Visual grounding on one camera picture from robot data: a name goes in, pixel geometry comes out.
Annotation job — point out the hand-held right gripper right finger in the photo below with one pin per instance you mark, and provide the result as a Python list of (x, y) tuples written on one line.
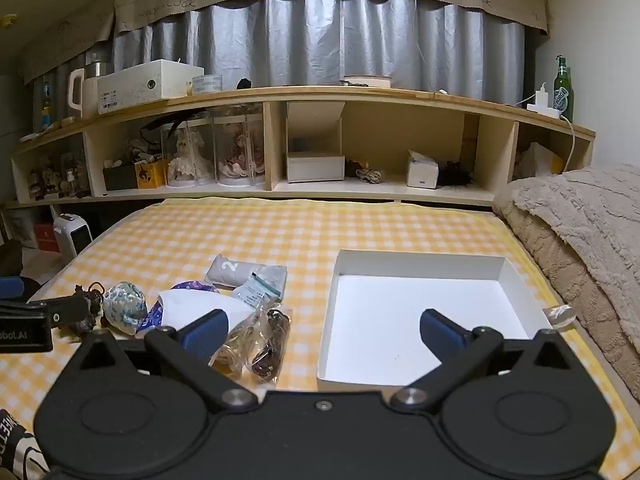
[(442, 334)]

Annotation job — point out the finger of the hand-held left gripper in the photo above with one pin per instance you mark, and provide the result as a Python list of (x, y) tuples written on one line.
[(11, 288), (70, 310)]

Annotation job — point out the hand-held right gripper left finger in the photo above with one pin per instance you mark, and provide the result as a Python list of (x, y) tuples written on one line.
[(206, 336)]

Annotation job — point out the white shallow cardboard box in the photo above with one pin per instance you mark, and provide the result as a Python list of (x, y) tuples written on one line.
[(425, 310)]

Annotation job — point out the blue tissue pack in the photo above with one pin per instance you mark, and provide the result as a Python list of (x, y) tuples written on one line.
[(200, 302)]

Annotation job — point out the small teal label packet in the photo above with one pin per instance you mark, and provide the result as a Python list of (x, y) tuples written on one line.
[(257, 290)]

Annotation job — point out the grey numbered pouch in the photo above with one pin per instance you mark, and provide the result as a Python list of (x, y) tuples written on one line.
[(235, 271)]

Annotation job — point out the white space heater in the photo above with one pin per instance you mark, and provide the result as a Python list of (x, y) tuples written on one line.
[(75, 232)]

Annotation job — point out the yellow checked bed sheet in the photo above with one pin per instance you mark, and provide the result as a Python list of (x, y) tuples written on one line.
[(240, 230)]

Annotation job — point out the group of small figurines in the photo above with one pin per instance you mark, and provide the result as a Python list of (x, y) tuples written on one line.
[(55, 177)]

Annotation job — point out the black white printed cloth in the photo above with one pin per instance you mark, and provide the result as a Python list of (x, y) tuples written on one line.
[(15, 447)]

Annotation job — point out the dark storage box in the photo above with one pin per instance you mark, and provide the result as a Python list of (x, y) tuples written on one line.
[(119, 177)]

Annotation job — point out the yellow printed box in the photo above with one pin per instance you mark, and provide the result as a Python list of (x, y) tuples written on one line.
[(149, 172)]

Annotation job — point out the black feathery object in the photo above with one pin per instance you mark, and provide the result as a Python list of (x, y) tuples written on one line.
[(456, 174)]

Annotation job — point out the white tissue box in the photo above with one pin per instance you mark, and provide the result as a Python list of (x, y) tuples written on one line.
[(422, 170)]

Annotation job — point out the beige fleece blanket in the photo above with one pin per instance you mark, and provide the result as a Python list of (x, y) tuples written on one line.
[(580, 220)]

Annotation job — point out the blue bottle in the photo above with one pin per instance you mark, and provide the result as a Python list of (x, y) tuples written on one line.
[(46, 107)]

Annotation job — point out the yellow white bag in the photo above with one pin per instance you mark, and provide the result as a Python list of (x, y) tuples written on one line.
[(537, 160)]

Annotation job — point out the white jug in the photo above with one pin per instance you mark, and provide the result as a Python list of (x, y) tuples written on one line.
[(80, 92)]

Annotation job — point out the open white cardboard box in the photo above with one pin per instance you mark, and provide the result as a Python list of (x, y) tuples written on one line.
[(315, 155)]

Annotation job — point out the white storage box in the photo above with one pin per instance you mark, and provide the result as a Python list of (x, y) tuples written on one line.
[(145, 85)]

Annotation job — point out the metal tin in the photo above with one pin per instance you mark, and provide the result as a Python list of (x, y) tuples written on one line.
[(97, 67)]

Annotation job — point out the wooden headboard shelf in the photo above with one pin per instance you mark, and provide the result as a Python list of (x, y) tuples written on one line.
[(380, 97)]

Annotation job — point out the small black object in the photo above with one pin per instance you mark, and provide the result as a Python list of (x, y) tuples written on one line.
[(244, 84)]

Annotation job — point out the green glass bottle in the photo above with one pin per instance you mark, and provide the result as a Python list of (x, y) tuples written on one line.
[(563, 87)]

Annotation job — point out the silver curtain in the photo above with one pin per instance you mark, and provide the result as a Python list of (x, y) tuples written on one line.
[(325, 40)]

